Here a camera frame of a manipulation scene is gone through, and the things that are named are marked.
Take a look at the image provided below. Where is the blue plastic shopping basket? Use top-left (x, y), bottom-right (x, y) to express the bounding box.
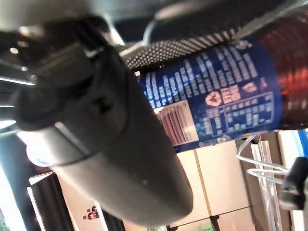
top-left (236, 133), bottom-right (293, 186)

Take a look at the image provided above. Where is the small Pepsi bottle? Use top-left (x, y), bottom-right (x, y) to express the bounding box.
top-left (134, 12), bottom-right (308, 154)

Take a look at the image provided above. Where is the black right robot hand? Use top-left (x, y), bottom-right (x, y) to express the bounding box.
top-left (0, 0), bottom-right (308, 228)

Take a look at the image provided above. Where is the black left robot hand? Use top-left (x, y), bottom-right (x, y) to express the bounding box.
top-left (280, 156), bottom-right (308, 210)

